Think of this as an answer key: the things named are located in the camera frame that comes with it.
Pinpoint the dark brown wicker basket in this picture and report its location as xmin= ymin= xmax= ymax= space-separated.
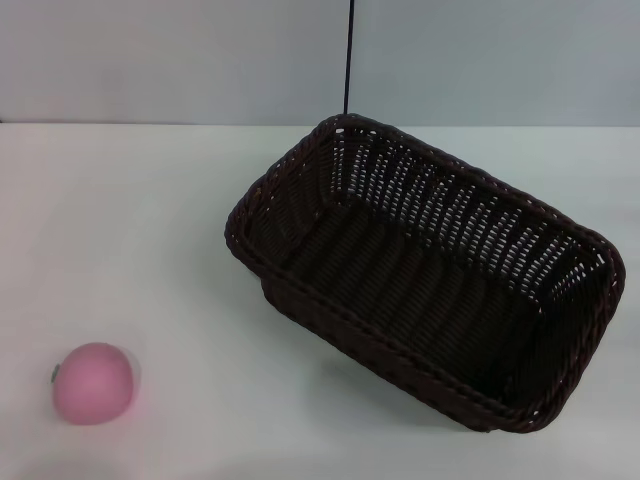
xmin=223 ymin=112 xmax=627 ymax=434

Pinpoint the pink round ball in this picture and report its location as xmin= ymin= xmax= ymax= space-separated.
xmin=49 ymin=342 xmax=142 ymax=427

